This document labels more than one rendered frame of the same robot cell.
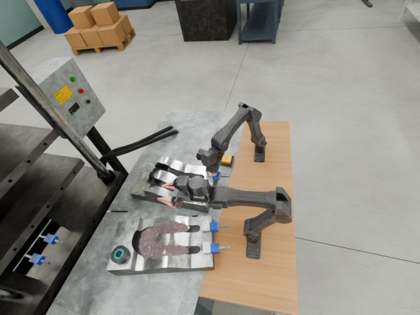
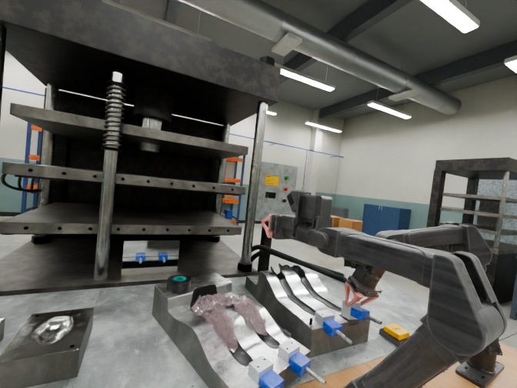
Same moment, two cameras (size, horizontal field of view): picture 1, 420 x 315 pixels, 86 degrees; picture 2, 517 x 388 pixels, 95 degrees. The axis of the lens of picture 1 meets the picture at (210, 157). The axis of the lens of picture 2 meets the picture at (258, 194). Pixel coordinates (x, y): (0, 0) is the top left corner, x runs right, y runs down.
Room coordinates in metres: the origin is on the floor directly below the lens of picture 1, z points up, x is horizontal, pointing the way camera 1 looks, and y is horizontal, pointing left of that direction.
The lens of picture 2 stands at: (-0.08, -0.19, 1.31)
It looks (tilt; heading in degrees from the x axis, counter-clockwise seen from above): 2 degrees down; 38
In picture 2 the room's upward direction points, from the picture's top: 6 degrees clockwise
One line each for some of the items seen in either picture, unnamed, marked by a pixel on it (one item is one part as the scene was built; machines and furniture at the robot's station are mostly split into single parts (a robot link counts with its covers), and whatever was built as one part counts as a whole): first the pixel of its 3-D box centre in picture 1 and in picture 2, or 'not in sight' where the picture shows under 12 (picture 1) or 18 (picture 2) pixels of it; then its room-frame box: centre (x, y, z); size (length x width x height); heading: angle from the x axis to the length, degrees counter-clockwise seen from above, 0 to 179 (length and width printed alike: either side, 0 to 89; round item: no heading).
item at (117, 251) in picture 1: (120, 254); (178, 283); (0.43, 0.52, 0.93); 0.08 x 0.08 x 0.04
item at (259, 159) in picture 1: (259, 146); (481, 358); (0.97, -0.34, 0.84); 0.20 x 0.07 x 0.08; 159
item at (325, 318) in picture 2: not in sight; (335, 329); (0.66, 0.03, 0.89); 0.13 x 0.05 x 0.05; 64
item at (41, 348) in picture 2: not in sight; (52, 342); (0.10, 0.58, 0.83); 0.20 x 0.15 x 0.07; 64
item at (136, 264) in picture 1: (164, 242); (222, 322); (0.47, 0.33, 0.85); 0.50 x 0.26 x 0.11; 81
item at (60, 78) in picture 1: (109, 155); (263, 265); (1.33, 0.79, 0.73); 0.30 x 0.22 x 1.47; 154
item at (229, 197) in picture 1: (251, 203); (385, 271); (0.42, -0.12, 1.17); 0.30 x 0.09 x 0.12; 69
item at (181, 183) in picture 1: (182, 187); (296, 209); (0.51, 0.13, 1.25); 0.07 x 0.06 x 0.11; 160
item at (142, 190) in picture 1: (174, 181); (298, 294); (0.83, 0.25, 0.87); 0.50 x 0.26 x 0.14; 64
